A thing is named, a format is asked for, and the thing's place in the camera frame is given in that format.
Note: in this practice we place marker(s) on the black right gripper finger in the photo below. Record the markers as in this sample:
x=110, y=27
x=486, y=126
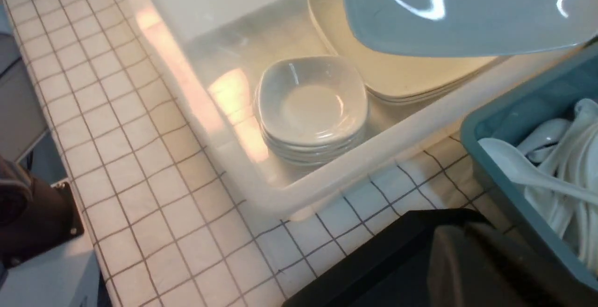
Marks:
x=476, y=266

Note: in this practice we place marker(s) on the large white square plate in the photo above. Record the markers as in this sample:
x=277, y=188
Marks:
x=471, y=28

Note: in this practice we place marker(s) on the dark robot base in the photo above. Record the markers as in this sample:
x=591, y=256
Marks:
x=35, y=216

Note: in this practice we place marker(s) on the black plastic serving tray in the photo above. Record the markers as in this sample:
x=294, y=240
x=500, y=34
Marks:
x=389, y=269

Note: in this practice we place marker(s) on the pile of white spoons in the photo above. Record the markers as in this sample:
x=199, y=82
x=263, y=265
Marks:
x=557, y=197

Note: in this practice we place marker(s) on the teal plastic bin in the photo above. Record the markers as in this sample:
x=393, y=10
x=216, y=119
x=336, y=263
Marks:
x=510, y=118

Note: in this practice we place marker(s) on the stack of white square plates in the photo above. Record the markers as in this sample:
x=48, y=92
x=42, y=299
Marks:
x=393, y=78

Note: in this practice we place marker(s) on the stack of small white bowls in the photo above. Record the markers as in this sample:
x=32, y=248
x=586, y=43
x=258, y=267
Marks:
x=311, y=110

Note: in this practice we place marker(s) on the large white plastic tub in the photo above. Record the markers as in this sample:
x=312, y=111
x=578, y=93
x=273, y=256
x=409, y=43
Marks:
x=213, y=53

